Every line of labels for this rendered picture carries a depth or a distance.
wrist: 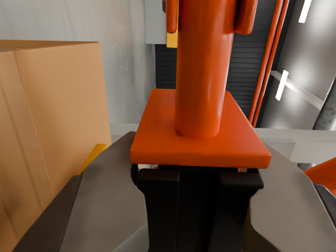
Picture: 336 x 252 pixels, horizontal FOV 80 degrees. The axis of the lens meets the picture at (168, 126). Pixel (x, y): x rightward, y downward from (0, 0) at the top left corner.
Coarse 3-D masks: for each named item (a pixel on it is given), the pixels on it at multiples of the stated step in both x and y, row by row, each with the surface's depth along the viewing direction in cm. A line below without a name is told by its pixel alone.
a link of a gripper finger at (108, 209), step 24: (120, 144) 11; (96, 168) 9; (120, 168) 9; (96, 192) 8; (120, 192) 8; (72, 216) 7; (96, 216) 7; (120, 216) 7; (144, 216) 7; (72, 240) 6; (96, 240) 6; (120, 240) 6; (144, 240) 7
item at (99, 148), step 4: (96, 144) 30; (100, 144) 30; (104, 144) 30; (96, 148) 29; (100, 148) 29; (104, 148) 30; (92, 152) 28; (96, 152) 28; (100, 152) 29; (88, 156) 28; (92, 156) 28; (88, 160) 27; (84, 164) 26; (80, 172) 25
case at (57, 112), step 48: (0, 48) 15; (48, 48) 18; (96, 48) 29; (0, 96) 13; (48, 96) 19; (96, 96) 30; (0, 144) 14; (48, 144) 19; (0, 192) 14; (48, 192) 19; (0, 240) 14
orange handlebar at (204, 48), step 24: (168, 0) 7; (192, 0) 7; (216, 0) 7; (240, 0) 7; (168, 24) 7; (192, 24) 7; (216, 24) 7; (240, 24) 7; (192, 48) 7; (216, 48) 7; (192, 72) 8; (216, 72) 8; (192, 96) 8; (216, 96) 8; (192, 120) 9; (216, 120) 9
